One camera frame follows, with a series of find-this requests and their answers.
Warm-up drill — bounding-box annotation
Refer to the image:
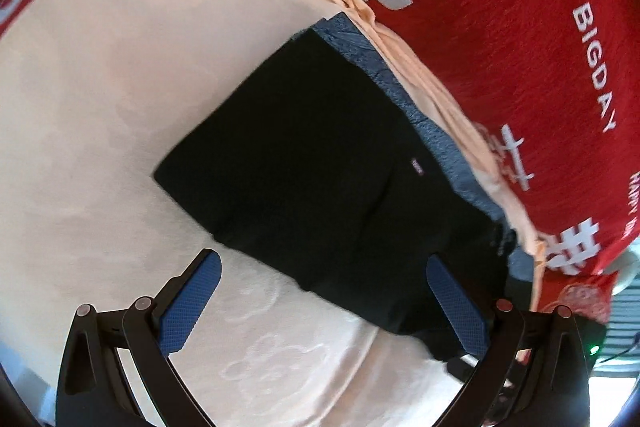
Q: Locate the black pants blue patterned trim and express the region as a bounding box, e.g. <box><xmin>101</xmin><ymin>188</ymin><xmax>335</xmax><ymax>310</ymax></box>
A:
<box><xmin>152</xmin><ymin>11</ymin><xmax>535</xmax><ymax>364</ymax></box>

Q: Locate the cream bed sheet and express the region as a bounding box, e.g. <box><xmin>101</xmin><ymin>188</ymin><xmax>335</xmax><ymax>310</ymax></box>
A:
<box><xmin>0</xmin><ymin>0</ymin><xmax>548</xmax><ymax>427</ymax></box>

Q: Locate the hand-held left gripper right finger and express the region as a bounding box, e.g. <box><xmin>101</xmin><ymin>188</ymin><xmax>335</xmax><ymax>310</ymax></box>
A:
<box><xmin>427</xmin><ymin>254</ymin><xmax>594</xmax><ymax>427</ymax></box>

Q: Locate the red patterned pillow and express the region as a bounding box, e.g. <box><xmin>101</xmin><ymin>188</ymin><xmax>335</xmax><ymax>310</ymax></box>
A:
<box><xmin>531</xmin><ymin>269</ymin><xmax>621</xmax><ymax>324</ymax></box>

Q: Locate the red printed blanket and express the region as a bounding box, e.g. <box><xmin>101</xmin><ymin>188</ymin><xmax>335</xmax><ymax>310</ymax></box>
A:
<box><xmin>0</xmin><ymin>0</ymin><xmax>640</xmax><ymax>279</ymax></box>

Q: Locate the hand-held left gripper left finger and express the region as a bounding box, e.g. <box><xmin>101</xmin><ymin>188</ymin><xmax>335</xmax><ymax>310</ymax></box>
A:
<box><xmin>56</xmin><ymin>248</ymin><xmax>222</xmax><ymax>427</ymax></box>

